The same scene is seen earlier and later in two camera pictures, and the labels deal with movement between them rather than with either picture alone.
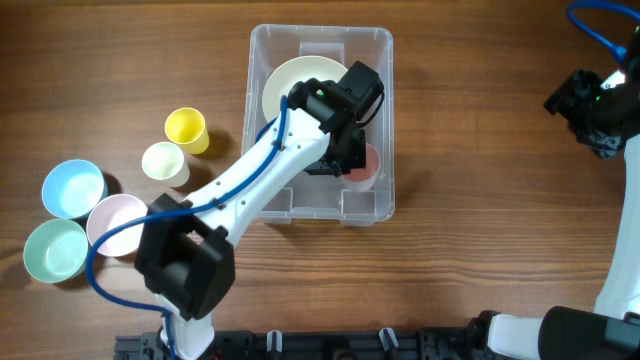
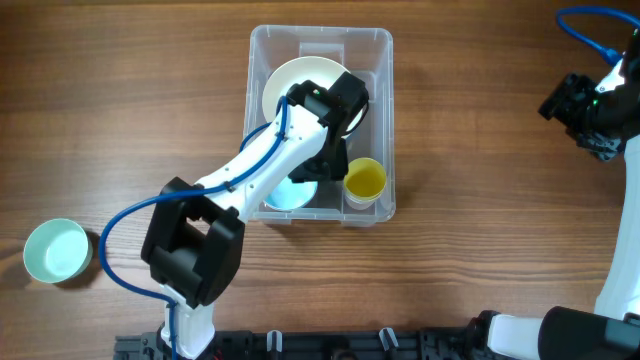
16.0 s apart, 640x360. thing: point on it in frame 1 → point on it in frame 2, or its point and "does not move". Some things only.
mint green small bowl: (55, 250) does not move
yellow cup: (186, 126) → (364, 182)
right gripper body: (575, 100) does not move
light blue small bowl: (74, 188) → (287, 195)
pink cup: (362, 179) → (361, 203)
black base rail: (392, 344) does not move
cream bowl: (292, 71) does not move
